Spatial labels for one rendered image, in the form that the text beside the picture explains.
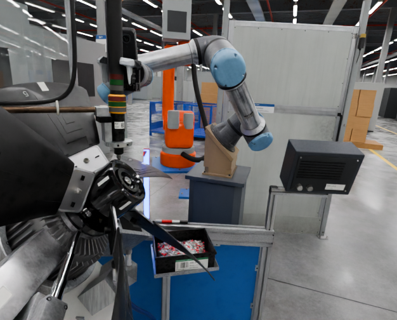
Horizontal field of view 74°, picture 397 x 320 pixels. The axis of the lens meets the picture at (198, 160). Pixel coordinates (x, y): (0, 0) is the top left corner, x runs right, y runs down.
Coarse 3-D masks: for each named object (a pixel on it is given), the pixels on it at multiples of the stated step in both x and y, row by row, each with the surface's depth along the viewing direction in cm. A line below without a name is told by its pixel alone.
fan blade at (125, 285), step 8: (120, 240) 48; (120, 248) 46; (120, 256) 44; (120, 264) 43; (120, 272) 41; (120, 280) 40; (120, 288) 39; (128, 288) 45; (120, 296) 38; (128, 296) 43; (120, 304) 37; (128, 304) 41; (112, 312) 34; (120, 312) 36; (128, 312) 40
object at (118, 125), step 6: (114, 114) 65; (120, 114) 65; (114, 120) 65; (120, 120) 66; (114, 126) 66; (120, 126) 66; (114, 132) 66; (120, 132) 66; (114, 138) 67; (120, 138) 67; (114, 150) 68; (120, 150) 68
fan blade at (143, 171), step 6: (114, 156) 92; (126, 156) 96; (126, 162) 89; (132, 162) 91; (138, 162) 94; (138, 168) 83; (144, 168) 86; (150, 168) 90; (156, 168) 95; (138, 174) 76; (144, 174) 79; (150, 174) 81; (156, 174) 85; (162, 174) 90
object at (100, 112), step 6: (96, 108) 62; (102, 108) 63; (108, 108) 63; (96, 114) 62; (102, 114) 63; (108, 114) 64; (96, 120) 65; (102, 120) 63; (108, 120) 64; (102, 126) 65; (108, 126) 64; (102, 132) 66; (108, 132) 65; (102, 138) 67; (108, 138) 65; (126, 138) 71; (108, 144) 65; (114, 144) 65; (120, 144) 65; (126, 144) 66; (132, 144) 69
